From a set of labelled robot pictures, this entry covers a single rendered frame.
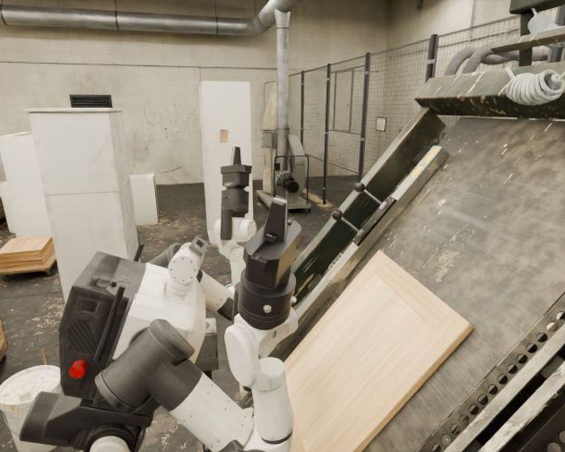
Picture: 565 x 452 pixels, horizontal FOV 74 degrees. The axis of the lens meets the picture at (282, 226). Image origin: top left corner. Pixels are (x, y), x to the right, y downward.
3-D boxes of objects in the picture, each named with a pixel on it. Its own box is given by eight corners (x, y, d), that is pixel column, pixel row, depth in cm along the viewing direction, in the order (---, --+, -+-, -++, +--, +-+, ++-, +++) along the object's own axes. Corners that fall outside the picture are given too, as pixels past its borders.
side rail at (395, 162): (269, 328, 164) (249, 317, 160) (438, 125, 152) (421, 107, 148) (272, 336, 159) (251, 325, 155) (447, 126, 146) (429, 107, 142)
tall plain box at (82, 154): (85, 274, 414) (56, 108, 362) (143, 269, 430) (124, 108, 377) (64, 317, 332) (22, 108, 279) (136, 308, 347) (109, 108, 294)
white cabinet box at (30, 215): (41, 236, 539) (31, 186, 517) (86, 232, 554) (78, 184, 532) (21, 256, 465) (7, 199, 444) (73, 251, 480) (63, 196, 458)
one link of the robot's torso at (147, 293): (18, 434, 76) (65, 280, 69) (73, 337, 108) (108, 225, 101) (164, 455, 85) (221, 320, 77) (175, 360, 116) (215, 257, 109)
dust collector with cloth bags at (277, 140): (256, 197, 762) (253, 82, 695) (289, 195, 779) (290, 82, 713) (272, 216, 636) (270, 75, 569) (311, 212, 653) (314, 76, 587)
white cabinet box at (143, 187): (122, 218, 622) (116, 175, 600) (159, 216, 636) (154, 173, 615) (118, 226, 580) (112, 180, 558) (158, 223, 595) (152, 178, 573)
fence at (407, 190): (267, 359, 139) (259, 353, 137) (440, 152, 128) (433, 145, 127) (270, 368, 134) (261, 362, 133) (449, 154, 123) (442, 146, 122)
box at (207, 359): (189, 357, 160) (186, 319, 155) (217, 353, 163) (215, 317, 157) (188, 376, 149) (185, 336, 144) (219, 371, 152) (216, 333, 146)
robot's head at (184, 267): (160, 286, 85) (173, 251, 83) (170, 270, 95) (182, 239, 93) (188, 295, 86) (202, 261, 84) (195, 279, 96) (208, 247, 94)
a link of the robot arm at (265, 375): (243, 336, 59) (256, 406, 63) (284, 311, 65) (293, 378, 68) (220, 323, 64) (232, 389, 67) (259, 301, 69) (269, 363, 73)
